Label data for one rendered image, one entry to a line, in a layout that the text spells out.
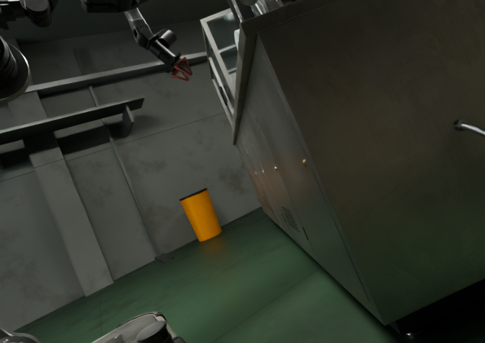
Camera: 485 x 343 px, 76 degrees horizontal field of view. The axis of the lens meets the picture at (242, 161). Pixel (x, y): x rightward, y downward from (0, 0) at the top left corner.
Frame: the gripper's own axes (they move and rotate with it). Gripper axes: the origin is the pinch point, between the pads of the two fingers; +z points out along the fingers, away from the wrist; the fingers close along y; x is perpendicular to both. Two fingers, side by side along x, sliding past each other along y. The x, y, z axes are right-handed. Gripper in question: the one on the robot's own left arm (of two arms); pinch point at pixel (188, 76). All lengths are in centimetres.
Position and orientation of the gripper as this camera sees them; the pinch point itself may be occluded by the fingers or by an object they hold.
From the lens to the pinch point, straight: 145.4
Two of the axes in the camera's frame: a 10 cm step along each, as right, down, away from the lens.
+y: -4.1, 2.1, 8.9
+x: -5.2, 7.4, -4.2
